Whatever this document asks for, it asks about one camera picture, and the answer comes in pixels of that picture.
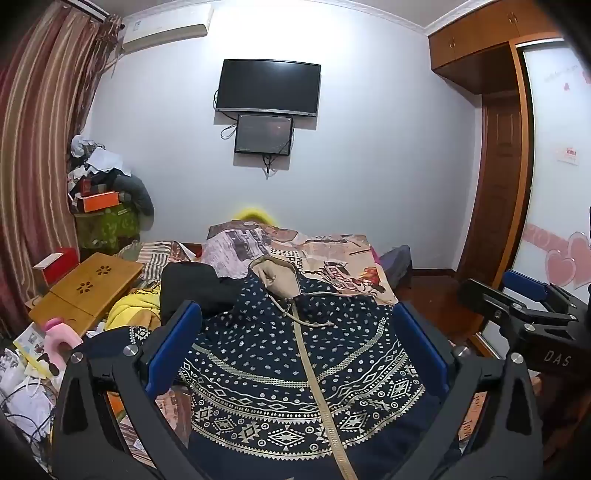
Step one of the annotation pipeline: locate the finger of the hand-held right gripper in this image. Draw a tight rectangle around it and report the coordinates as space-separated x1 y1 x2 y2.
501 270 583 319
456 278 573 334

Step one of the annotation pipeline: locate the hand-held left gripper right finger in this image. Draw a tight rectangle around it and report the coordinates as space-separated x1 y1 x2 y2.
392 302 546 480

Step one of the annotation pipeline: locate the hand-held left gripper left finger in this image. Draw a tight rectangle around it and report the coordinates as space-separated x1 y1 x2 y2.
50 300 204 480

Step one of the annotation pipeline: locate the navy patterned hooded garment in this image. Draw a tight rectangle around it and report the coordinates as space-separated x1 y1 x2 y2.
83 256 462 480

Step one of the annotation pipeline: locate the pile of clothes and bags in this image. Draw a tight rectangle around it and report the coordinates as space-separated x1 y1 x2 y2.
67 134 134 197

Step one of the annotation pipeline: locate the yellow cloth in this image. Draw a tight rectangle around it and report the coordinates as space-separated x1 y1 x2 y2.
105 284 162 330

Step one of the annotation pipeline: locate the black garment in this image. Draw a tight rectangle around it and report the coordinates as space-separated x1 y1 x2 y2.
159 261 250 328

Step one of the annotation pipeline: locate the purple cloth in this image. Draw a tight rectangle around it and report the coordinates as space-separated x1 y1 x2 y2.
376 244 413 288

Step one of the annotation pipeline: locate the striped cloth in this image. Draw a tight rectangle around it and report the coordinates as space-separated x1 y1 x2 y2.
115 240 204 288

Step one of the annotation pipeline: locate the white heart-print sliding door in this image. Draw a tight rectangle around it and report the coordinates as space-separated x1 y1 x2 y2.
475 37 591 358

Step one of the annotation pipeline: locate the wooden folding table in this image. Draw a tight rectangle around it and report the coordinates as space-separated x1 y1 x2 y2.
28 251 145 337

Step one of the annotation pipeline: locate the pink plastic toy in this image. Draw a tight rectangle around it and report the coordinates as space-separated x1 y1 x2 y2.
42 318 84 370

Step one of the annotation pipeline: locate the red box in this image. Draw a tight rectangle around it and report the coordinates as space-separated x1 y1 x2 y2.
32 248 79 287

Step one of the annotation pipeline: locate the yellow pillow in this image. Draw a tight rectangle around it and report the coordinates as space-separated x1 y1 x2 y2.
231 207 278 227

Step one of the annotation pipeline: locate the grey plush cushion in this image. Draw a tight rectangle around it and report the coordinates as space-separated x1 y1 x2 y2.
111 174 155 217

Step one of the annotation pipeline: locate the orange box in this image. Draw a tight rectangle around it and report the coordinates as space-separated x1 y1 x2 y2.
74 191 123 214

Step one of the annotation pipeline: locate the wooden wardrobe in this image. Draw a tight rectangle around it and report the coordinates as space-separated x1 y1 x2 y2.
427 0 591 361

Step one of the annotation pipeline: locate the red striped curtain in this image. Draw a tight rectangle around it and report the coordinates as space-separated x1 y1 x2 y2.
0 0 123 333

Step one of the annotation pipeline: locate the white air conditioner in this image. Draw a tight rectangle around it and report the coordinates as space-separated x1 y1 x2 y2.
121 4 215 55

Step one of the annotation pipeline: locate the pile of papers and cables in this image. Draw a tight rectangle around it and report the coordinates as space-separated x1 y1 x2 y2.
0 323 68 448

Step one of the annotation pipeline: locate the small black wall monitor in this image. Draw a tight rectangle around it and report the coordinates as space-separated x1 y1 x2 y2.
233 114 295 156

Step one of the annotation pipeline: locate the black wall television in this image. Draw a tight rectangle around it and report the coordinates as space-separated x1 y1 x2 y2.
216 58 322 117

